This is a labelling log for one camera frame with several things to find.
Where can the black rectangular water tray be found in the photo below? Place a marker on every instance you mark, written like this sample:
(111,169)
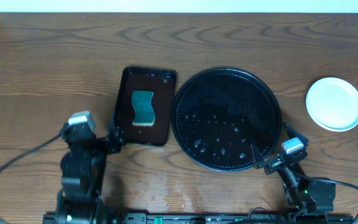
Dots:
(162,84)

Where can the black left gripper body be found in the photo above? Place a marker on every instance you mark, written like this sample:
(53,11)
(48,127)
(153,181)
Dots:
(112,142)

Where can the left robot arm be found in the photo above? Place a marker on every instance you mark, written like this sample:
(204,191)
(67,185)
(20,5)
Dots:
(83,169)

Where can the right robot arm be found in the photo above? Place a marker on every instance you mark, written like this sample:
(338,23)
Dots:
(310,196)

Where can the black round tray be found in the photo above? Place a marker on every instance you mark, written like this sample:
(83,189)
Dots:
(220,115)

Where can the large light green plate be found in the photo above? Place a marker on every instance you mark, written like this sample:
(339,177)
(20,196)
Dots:
(333,98)

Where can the yellow plate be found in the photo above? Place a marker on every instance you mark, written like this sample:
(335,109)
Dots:
(333,124)

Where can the green scrubbing sponge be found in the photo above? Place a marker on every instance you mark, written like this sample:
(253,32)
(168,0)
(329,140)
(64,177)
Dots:
(143,109)

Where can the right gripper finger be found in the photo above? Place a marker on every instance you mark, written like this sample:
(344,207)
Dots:
(294,134)
(257,157)

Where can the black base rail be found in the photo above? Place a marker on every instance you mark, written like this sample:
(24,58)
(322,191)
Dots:
(143,218)

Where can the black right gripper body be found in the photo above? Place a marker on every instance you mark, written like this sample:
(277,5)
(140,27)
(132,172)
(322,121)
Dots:
(273,165)

